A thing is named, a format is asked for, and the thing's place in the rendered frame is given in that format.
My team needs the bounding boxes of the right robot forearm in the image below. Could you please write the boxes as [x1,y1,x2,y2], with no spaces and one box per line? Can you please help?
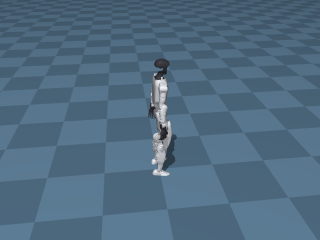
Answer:
[159,105,168,128]

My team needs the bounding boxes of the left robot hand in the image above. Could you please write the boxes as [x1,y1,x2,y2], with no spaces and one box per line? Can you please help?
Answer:
[148,103,155,119]

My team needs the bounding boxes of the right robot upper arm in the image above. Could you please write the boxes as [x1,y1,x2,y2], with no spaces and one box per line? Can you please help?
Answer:
[158,82,168,110]

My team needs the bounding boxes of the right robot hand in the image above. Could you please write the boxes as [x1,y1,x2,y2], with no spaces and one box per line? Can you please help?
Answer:
[158,124,168,140]

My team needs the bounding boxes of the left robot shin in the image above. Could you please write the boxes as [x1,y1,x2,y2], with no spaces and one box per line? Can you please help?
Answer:
[152,133,163,160]

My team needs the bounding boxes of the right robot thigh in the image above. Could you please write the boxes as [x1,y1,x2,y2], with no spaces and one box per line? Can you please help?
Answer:
[156,119,172,151]

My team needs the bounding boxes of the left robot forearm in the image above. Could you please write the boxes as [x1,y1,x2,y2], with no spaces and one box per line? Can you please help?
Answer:
[150,92,155,107]

